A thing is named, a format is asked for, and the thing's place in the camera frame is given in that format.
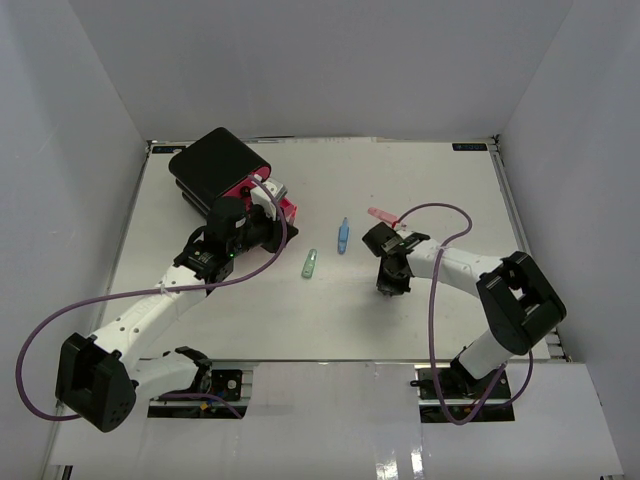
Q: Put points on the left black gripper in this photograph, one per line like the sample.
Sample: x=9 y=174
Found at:
x=279 y=233

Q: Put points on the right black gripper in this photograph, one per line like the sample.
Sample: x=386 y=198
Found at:
x=386 y=286

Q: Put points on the green translucent highlighter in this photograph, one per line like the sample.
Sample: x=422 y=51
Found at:
x=309 y=264

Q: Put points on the pink translucent highlighter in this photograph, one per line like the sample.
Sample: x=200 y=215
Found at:
x=383 y=216

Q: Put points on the blue translucent highlighter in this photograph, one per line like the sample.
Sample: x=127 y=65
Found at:
x=343 y=236

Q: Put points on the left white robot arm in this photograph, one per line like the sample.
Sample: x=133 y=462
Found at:
x=101 y=376

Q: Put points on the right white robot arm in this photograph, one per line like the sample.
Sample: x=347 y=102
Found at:
x=520 y=305

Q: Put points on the black drawer cabinet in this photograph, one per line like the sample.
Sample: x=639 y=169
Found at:
x=211 y=166

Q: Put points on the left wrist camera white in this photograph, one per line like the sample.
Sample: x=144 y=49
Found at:
x=266 y=193

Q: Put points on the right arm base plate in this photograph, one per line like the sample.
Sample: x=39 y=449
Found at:
x=456 y=387

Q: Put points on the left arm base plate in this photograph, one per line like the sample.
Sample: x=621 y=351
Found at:
x=223 y=383

